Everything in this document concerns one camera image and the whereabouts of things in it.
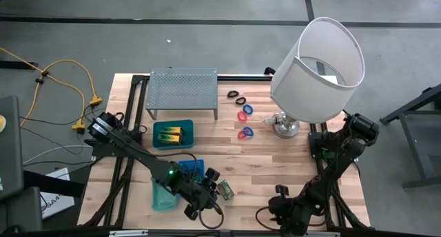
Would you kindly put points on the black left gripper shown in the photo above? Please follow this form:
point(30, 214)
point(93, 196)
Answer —
point(200, 194)

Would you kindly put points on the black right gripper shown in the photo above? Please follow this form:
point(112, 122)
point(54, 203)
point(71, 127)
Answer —
point(286, 214)

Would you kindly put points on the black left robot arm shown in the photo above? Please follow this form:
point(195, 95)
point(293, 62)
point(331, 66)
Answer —
point(138, 151)

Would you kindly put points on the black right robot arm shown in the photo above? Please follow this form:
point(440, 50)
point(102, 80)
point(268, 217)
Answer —
point(318, 185)

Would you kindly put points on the blue slotted plastic basket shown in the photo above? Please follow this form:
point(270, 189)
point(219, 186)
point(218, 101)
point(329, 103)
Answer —
point(189, 165)

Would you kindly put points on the light teal plastic bin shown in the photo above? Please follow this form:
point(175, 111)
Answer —
point(162, 199)

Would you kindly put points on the dark teal plastic tub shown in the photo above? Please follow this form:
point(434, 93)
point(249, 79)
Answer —
point(189, 140)

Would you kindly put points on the grey perforated metal riser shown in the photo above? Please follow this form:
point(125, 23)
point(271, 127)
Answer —
point(182, 89)

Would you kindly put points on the silver lamp white shade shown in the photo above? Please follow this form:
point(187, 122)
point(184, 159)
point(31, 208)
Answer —
point(320, 92)

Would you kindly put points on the black table clamp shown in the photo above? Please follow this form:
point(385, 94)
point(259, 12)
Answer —
point(269, 71)

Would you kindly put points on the white cardboard box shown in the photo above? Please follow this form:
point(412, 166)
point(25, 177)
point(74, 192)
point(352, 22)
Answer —
point(58, 206)

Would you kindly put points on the dark grey monitor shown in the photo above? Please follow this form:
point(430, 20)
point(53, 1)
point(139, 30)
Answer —
point(10, 144)

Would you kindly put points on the black aluminium rig frame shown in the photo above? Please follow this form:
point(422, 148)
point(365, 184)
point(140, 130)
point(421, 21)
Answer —
point(241, 78)

